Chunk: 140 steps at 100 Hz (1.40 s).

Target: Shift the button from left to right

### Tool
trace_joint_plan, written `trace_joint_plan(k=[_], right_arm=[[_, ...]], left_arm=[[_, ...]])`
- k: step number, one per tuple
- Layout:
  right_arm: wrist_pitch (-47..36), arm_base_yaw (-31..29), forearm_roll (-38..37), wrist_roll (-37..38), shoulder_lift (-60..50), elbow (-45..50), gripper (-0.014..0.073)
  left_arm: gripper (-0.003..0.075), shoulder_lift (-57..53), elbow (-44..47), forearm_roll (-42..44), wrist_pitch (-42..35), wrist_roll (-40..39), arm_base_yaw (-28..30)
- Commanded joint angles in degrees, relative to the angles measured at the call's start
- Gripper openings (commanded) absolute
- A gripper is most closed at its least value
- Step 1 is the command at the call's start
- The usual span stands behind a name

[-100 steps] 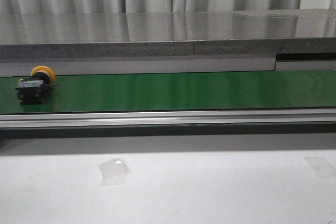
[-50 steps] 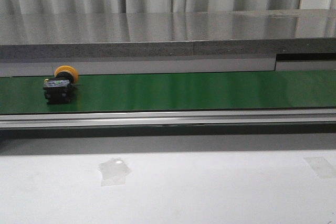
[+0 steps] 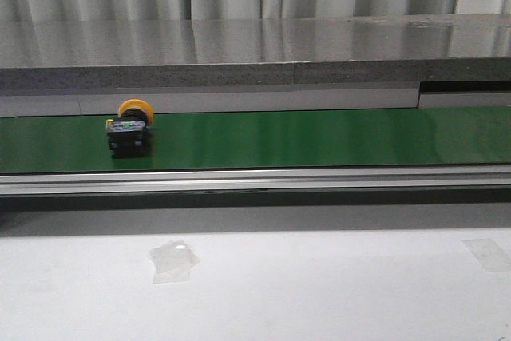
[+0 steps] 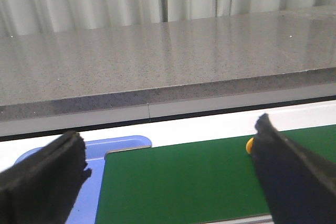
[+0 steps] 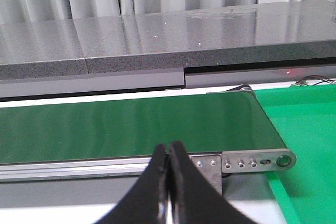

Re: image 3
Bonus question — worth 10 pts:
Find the yellow mushroom push button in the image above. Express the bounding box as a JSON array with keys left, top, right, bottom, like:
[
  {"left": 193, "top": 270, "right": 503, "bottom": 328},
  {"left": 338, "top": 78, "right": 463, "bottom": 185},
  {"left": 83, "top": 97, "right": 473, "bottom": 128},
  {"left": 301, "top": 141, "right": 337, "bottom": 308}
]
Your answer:
[{"left": 105, "top": 98, "right": 155, "bottom": 158}]

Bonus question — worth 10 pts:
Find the grey far table slab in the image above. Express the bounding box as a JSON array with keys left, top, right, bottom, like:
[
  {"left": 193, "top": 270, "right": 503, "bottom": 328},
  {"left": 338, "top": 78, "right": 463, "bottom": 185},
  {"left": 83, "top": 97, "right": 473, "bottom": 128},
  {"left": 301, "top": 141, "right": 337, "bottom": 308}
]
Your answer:
[{"left": 1, "top": 14, "right": 510, "bottom": 95}]

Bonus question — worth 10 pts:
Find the clear tape patch left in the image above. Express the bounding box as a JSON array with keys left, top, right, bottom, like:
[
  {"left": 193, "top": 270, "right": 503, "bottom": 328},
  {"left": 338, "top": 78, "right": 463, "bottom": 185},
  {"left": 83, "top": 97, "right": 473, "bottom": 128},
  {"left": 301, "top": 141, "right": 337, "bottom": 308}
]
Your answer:
[{"left": 149, "top": 240, "right": 200, "bottom": 284}]

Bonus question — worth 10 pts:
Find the clear tape patch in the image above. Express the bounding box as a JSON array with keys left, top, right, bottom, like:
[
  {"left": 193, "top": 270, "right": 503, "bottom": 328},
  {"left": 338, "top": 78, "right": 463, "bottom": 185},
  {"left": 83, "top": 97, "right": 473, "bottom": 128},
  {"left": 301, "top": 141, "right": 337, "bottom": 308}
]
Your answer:
[
  {"left": 462, "top": 239, "right": 510, "bottom": 272},
  {"left": 149, "top": 240, "right": 200, "bottom": 284}
]

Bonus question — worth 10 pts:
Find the green conveyor belt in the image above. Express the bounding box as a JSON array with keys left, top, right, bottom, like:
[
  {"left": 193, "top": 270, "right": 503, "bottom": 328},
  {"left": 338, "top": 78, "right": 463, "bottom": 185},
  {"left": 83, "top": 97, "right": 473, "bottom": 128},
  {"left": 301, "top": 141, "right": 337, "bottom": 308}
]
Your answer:
[{"left": 1, "top": 107, "right": 510, "bottom": 174}]

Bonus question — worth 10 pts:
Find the clear tape patch right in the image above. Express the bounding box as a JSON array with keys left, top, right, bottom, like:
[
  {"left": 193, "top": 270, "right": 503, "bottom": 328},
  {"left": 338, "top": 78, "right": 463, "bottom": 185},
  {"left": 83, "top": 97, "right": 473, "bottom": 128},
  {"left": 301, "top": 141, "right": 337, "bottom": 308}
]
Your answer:
[{"left": 462, "top": 239, "right": 510, "bottom": 272}]

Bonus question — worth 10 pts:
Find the aluminium conveyor front rail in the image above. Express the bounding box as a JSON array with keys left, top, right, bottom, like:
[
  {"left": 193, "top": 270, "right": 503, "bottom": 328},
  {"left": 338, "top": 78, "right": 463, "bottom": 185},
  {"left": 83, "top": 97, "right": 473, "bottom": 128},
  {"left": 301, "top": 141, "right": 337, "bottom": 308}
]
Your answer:
[{"left": 1, "top": 164, "right": 510, "bottom": 197}]

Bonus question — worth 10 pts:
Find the grey conveyor back rail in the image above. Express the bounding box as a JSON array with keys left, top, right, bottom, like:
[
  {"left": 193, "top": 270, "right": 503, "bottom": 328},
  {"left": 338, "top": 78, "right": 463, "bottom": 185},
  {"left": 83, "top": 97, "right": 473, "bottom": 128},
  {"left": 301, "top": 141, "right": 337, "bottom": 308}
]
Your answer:
[{"left": 1, "top": 81, "right": 510, "bottom": 117}]

